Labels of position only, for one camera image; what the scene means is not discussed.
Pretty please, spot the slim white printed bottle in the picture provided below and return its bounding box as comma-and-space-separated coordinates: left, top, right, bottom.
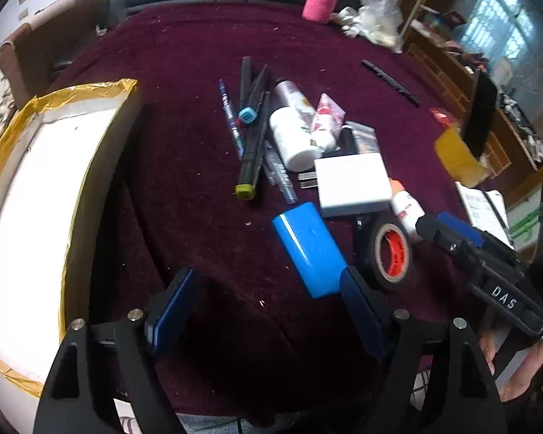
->
271, 80, 317, 123

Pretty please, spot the white pill bottle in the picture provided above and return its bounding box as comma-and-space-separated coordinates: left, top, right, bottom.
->
268, 106, 322, 173

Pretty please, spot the yellow plastic sheet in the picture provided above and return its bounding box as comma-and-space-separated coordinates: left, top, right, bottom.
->
433, 127, 492, 189

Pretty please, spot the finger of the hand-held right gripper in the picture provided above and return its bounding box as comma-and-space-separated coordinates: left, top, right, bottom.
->
416, 214, 471, 258
437, 211, 514, 258

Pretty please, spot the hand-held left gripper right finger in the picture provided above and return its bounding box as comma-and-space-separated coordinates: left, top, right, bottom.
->
339, 266, 510, 434

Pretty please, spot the black marker teal end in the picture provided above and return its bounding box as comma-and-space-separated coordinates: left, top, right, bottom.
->
237, 64, 271, 126

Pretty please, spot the plain black marker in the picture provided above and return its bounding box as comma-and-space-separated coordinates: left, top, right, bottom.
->
239, 56, 254, 111

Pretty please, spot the white notebook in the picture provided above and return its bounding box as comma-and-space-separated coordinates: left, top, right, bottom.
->
455, 181, 514, 249

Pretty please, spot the wooden shelf unit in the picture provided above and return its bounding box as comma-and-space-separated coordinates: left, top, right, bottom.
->
396, 0, 543, 200

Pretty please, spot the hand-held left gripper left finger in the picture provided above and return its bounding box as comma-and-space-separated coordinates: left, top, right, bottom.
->
33, 268, 197, 434

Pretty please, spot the silver foil packet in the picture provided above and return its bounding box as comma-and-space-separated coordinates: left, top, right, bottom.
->
344, 120, 381, 157

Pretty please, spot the black tape roll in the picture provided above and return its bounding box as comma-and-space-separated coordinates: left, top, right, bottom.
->
354, 214, 412, 291

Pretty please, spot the clear plastic bag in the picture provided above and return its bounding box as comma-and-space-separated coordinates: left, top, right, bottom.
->
335, 0, 405, 52

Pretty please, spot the black comb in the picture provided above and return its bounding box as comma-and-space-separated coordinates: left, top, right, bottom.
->
361, 59, 421, 107

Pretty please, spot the red packet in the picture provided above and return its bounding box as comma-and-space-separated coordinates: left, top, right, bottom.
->
428, 107, 458, 128

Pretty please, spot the white glue bottle orange cap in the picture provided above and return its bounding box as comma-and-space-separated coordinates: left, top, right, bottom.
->
388, 177, 428, 245

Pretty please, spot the maroon tablecloth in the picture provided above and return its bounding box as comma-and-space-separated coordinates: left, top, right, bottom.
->
45, 2, 517, 421

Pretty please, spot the gold-edged white box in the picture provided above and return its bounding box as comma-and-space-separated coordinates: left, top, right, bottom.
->
0, 79, 141, 399

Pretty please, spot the clear plastic pen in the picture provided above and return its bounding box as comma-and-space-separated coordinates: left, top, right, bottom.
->
260, 139, 299, 204

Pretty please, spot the small black box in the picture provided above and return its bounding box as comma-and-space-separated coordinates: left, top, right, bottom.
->
335, 127, 358, 157

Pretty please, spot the blue pen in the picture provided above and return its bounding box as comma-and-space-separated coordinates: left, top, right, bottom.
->
218, 79, 245, 159

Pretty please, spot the black marker green end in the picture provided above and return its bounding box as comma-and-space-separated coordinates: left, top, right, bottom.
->
234, 91, 272, 200

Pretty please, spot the blue power bank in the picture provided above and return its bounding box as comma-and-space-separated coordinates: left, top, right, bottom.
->
271, 203, 349, 300

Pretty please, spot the person's right hand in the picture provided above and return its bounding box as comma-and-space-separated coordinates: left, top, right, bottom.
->
480, 316, 541, 401

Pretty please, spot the brown chair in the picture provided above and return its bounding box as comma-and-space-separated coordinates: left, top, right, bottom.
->
0, 0, 107, 109

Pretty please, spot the rose print cream tube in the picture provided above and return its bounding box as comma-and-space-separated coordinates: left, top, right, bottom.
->
310, 93, 347, 152

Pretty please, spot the white power adapter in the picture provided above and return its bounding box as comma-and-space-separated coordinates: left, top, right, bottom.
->
299, 153, 392, 218

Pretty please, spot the black tablet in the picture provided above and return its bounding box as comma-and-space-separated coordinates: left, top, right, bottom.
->
462, 70, 498, 159

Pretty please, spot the window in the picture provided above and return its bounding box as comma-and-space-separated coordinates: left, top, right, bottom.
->
462, 0, 539, 61

